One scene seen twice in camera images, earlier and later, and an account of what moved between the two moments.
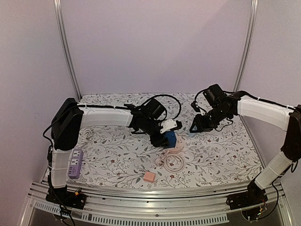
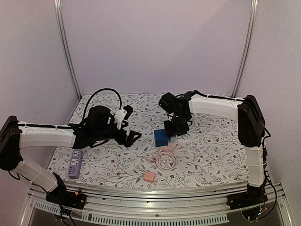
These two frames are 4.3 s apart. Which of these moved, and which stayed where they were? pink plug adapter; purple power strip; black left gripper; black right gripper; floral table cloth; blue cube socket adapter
Moved: black right gripper; blue cube socket adapter; black left gripper
Stayed: pink plug adapter; floral table cloth; purple power strip
